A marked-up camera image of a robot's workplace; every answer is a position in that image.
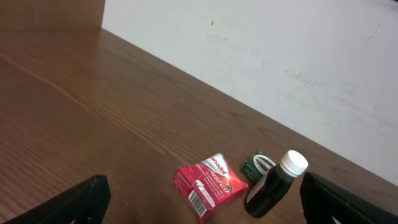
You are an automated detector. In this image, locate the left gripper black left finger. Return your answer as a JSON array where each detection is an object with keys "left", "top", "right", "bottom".
[{"left": 4, "top": 174, "right": 111, "bottom": 224}]

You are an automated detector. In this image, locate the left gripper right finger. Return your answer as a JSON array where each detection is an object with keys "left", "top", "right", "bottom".
[{"left": 300, "top": 172, "right": 397, "bottom": 224}]

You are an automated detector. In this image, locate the dark medicine bottle white cap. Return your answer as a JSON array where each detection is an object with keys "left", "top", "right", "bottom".
[{"left": 244, "top": 150, "right": 308, "bottom": 218}]

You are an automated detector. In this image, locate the dark green small box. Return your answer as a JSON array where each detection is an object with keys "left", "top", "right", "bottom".
[{"left": 239, "top": 151, "right": 276, "bottom": 184}]

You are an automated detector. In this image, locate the red Panadol box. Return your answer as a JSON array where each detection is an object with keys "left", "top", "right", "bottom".
[{"left": 172, "top": 153, "right": 248, "bottom": 222}]

